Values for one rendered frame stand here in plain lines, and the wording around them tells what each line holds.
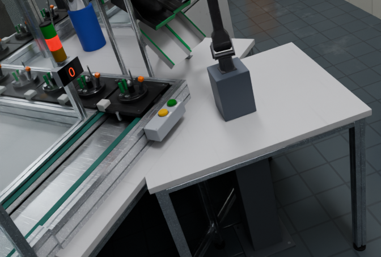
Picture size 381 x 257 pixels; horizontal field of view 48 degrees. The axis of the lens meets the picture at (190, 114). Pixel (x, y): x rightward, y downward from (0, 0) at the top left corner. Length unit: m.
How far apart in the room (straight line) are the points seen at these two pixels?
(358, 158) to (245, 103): 0.52
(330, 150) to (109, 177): 1.66
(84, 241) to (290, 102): 0.97
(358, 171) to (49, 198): 1.26
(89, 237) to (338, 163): 1.73
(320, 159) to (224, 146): 1.25
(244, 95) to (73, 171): 0.74
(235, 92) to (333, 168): 1.20
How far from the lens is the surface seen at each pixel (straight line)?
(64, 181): 1.72
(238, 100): 1.76
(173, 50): 2.08
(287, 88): 1.94
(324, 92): 1.89
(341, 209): 2.55
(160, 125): 1.71
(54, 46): 1.75
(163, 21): 1.96
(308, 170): 2.77
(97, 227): 1.56
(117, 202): 1.61
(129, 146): 1.68
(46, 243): 1.51
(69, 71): 1.79
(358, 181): 2.02
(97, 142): 1.83
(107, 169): 1.61
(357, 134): 1.84
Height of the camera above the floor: 1.91
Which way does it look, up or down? 34 degrees down
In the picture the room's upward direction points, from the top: 16 degrees counter-clockwise
